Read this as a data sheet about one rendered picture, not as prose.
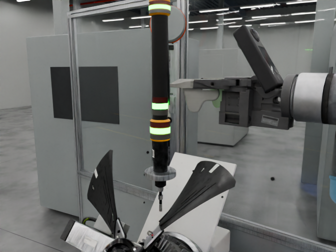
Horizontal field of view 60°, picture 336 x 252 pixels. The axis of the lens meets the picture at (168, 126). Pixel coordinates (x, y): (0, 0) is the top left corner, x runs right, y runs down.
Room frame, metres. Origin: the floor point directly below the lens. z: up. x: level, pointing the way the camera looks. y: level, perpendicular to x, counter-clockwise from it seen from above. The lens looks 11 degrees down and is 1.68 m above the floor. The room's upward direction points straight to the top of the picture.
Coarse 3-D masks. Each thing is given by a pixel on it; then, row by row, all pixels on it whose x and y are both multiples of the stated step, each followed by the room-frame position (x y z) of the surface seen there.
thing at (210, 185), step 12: (216, 168) 0.75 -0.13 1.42; (192, 180) 0.80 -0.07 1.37; (204, 180) 0.73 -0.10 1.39; (216, 180) 0.70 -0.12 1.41; (228, 180) 0.67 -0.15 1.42; (180, 192) 0.81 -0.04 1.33; (192, 192) 0.72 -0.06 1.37; (204, 192) 0.68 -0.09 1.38; (216, 192) 0.66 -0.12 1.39; (180, 204) 0.71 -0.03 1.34; (192, 204) 0.67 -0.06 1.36; (168, 216) 0.70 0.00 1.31; (180, 216) 0.66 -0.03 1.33
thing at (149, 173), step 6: (168, 144) 0.64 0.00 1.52; (150, 168) 0.63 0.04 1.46; (168, 168) 0.63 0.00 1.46; (144, 174) 0.61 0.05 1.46; (150, 174) 0.59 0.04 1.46; (156, 174) 0.59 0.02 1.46; (162, 174) 0.59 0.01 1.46; (168, 174) 0.59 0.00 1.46; (174, 174) 0.60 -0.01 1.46; (156, 180) 0.58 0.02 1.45; (162, 180) 0.58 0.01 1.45
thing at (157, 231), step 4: (156, 228) 0.74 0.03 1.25; (156, 232) 0.69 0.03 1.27; (148, 236) 0.73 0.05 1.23; (156, 236) 0.66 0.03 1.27; (144, 240) 0.72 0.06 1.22; (148, 240) 0.69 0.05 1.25; (152, 240) 0.66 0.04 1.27; (144, 244) 0.68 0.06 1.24; (148, 244) 0.66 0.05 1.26; (144, 248) 0.66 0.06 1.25
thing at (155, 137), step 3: (150, 135) 0.61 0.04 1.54; (153, 135) 0.60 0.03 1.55; (156, 135) 0.60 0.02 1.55; (159, 135) 0.59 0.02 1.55; (162, 135) 0.60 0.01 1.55; (165, 135) 0.60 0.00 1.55; (168, 135) 0.60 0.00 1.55; (153, 138) 0.60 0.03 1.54; (156, 138) 0.60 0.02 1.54; (159, 138) 0.59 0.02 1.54; (162, 138) 0.60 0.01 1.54; (165, 138) 0.60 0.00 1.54; (168, 138) 0.60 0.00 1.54
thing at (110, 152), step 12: (108, 156) 0.89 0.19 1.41; (96, 168) 0.93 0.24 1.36; (108, 168) 0.86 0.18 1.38; (96, 180) 0.91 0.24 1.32; (108, 180) 0.84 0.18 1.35; (96, 192) 0.90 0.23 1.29; (108, 192) 0.82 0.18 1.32; (96, 204) 0.90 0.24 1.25; (108, 204) 0.80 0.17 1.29; (108, 216) 0.80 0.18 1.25
